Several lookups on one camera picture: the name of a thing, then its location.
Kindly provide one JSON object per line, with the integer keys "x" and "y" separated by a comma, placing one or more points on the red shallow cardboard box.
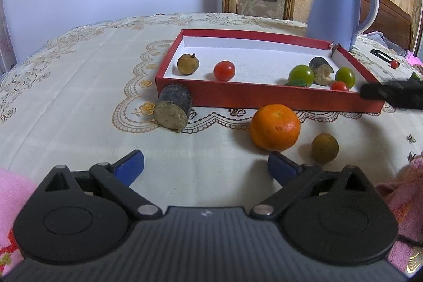
{"x": 251, "y": 60}

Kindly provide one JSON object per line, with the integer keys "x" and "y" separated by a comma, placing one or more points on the purple pink bedding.
{"x": 414, "y": 59}

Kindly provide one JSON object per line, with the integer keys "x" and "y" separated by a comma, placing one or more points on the wooden headboard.
{"x": 393, "y": 17}

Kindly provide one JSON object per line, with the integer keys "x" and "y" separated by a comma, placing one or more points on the pink patterned curtain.
{"x": 5, "y": 47}

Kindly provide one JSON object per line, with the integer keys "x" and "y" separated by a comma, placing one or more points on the yellow-brown longan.
{"x": 325, "y": 147}
{"x": 187, "y": 64}

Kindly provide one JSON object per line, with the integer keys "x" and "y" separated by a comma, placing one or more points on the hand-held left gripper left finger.
{"x": 129, "y": 168}

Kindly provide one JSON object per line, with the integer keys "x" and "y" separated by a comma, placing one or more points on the small red cherry tomato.
{"x": 339, "y": 86}

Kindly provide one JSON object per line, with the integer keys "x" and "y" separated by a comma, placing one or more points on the black clip with red ball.
{"x": 394, "y": 64}

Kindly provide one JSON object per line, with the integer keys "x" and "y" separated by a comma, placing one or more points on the orange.
{"x": 274, "y": 126}

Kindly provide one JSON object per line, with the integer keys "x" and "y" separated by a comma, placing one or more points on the cream lace tablecloth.
{"x": 82, "y": 70}

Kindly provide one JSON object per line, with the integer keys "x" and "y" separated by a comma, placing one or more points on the pink floral cloth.
{"x": 406, "y": 179}

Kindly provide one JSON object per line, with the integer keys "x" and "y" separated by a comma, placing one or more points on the dark sugarcane piece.
{"x": 320, "y": 69}
{"x": 173, "y": 103}

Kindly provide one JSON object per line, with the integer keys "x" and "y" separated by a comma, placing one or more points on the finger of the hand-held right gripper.
{"x": 393, "y": 93}

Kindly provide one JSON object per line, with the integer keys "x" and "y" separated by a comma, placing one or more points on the blue electric kettle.
{"x": 330, "y": 4}

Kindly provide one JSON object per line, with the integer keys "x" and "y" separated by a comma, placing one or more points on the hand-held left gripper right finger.
{"x": 281, "y": 168}

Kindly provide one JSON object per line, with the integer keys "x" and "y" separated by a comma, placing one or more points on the green tomato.
{"x": 301, "y": 74}
{"x": 345, "y": 76}

